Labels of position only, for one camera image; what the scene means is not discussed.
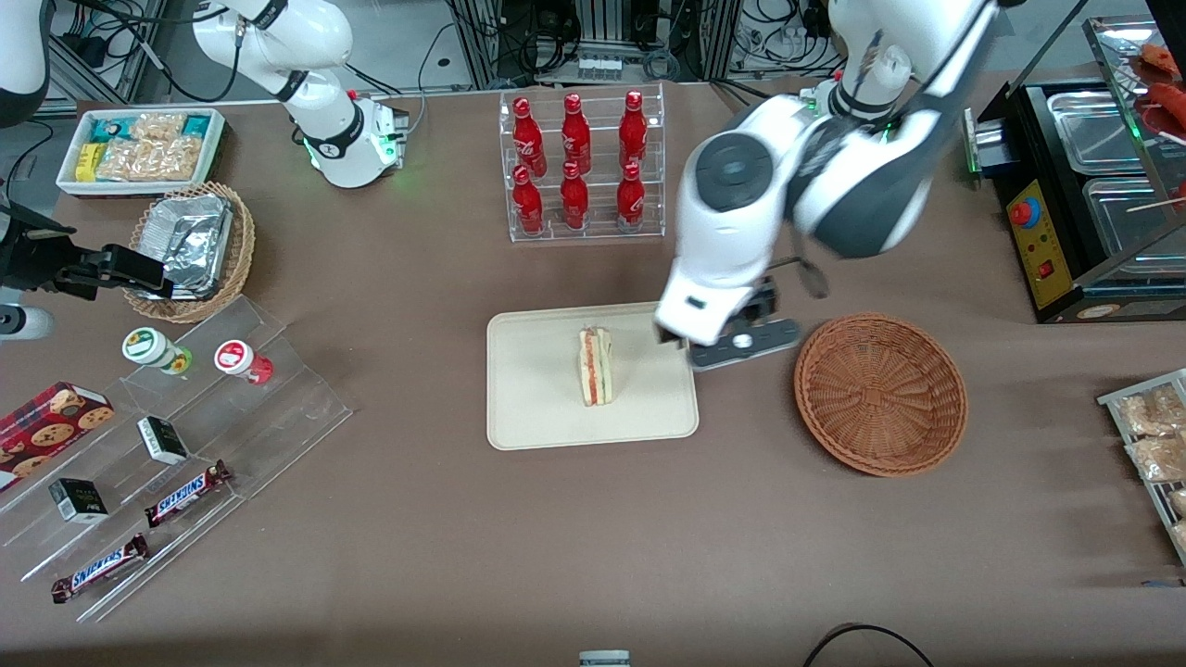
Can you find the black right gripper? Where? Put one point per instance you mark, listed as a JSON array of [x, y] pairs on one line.
[[39, 259]]

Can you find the teal snack packet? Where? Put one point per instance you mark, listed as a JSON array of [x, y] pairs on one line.
[[111, 130]]

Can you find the small grey device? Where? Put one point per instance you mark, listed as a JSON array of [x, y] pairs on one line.
[[604, 659]]

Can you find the triangular sandwich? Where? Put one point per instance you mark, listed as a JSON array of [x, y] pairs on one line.
[[596, 366]]

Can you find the brown round wicker basket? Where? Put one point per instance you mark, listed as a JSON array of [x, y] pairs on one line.
[[880, 394]]

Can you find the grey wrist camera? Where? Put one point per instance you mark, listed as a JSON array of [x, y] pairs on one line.
[[741, 345], [23, 323]]

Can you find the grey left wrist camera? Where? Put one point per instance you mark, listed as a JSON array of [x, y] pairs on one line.
[[741, 345]]

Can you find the red cola bottle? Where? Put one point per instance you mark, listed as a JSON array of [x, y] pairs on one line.
[[630, 199], [574, 199], [527, 134], [575, 134], [633, 130], [528, 204]]

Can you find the clear bag of crackers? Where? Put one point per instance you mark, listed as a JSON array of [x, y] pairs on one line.
[[153, 159]]

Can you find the red cookie box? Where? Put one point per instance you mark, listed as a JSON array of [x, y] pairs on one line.
[[46, 431]]

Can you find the green lidded cup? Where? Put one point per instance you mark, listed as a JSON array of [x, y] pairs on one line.
[[148, 346]]

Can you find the cream plastic tray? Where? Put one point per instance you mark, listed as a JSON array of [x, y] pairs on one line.
[[537, 389]]

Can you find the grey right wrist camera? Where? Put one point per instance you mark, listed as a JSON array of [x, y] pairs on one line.
[[23, 323]]

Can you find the black food warmer machine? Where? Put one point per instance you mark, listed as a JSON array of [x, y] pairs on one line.
[[1042, 250]]

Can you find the small dark carton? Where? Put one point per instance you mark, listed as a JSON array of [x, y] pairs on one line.
[[163, 440], [79, 500]]

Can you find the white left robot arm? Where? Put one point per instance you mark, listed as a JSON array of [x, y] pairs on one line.
[[732, 213]]

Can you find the clear acrylic bottle rack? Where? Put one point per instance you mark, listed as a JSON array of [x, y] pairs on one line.
[[598, 232]]

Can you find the Snickers bar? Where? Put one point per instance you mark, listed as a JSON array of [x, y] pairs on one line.
[[185, 494], [100, 568]]

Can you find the white rectangular plastic bin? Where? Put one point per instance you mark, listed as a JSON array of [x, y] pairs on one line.
[[69, 181]]

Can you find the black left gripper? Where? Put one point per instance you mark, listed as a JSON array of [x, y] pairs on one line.
[[762, 302]]

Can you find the white power strip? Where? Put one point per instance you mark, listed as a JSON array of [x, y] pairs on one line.
[[599, 68]]

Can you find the clear bag of snacks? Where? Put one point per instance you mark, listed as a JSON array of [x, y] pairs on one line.
[[1154, 412], [1158, 459]]

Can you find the silver foil containers stack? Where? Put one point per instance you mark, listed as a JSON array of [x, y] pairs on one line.
[[190, 241]]

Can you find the clear acrylic stepped shelf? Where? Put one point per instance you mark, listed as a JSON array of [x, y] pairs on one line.
[[278, 417]]

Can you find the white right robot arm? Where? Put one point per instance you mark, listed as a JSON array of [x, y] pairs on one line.
[[343, 139]]

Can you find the red lidded cup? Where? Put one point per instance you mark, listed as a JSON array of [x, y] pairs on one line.
[[236, 358]]

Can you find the light tan wicker basket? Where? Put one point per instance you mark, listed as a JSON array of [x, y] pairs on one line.
[[243, 241]]

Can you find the yellow snack packet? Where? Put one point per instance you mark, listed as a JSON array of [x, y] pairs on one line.
[[89, 162]]

